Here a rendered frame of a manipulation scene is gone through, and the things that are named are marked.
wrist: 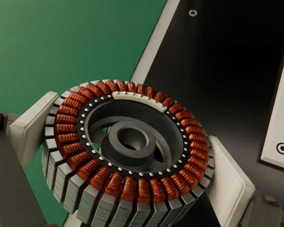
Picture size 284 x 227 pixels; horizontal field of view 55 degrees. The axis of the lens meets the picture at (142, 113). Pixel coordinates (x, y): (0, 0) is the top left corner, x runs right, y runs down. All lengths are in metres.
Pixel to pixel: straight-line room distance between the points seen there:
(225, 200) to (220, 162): 0.03
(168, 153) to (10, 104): 0.20
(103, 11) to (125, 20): 0.03
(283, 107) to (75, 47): 0.23
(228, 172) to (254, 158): 0.09
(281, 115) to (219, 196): 0.12
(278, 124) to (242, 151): 0.04
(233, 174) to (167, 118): 0.07
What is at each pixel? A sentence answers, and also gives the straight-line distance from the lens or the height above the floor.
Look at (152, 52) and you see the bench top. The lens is 0.32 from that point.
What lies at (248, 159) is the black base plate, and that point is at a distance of 0.26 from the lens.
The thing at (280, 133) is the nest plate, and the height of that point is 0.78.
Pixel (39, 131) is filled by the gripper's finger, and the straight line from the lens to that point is 0.17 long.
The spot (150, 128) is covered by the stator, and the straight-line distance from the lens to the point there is 0.21.
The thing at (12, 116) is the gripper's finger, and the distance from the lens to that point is 0.17.
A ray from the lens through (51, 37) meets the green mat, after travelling 0.36.
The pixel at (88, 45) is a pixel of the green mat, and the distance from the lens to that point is 0.34.
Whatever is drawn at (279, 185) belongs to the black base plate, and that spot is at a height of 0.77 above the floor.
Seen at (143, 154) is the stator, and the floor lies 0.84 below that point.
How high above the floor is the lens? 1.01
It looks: 68 degrees down
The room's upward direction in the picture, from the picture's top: 11 degrees counter-clockwise
